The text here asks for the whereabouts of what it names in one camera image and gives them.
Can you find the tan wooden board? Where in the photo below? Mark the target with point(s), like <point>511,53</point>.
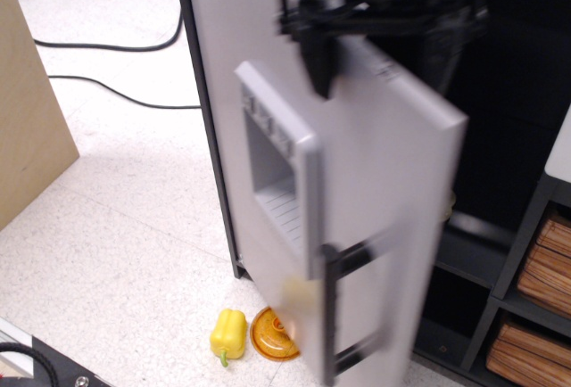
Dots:
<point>36,143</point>

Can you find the upper woven storage basket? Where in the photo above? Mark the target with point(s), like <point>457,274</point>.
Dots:
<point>545,276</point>

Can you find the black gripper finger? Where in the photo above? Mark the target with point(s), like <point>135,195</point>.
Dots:
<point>437,58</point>
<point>321,56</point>

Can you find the dark grey fridge cabinet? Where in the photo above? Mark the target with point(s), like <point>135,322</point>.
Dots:
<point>513,84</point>

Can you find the grey toy fridge door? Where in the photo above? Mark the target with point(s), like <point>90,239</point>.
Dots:
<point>379,157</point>

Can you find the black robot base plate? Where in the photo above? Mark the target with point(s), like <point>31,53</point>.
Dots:
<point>28,361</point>

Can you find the orange translucent plastic lid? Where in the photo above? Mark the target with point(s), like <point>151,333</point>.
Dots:
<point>270,339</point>

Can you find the cream scalloped toy plate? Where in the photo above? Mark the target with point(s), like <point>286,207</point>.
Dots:
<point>448,207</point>

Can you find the lower woven storage basket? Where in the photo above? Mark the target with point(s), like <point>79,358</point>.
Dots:
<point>529,358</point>

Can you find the white countertop edge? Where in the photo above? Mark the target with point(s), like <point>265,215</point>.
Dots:
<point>558,164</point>

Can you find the black fridge door handle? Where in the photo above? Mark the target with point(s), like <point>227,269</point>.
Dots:
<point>360,306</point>

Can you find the yellow toy bell pepper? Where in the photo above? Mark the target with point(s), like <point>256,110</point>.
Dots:
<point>228,337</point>

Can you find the woven storage basket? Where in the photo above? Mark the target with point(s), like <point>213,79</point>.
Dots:
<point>529,358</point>
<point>545,276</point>

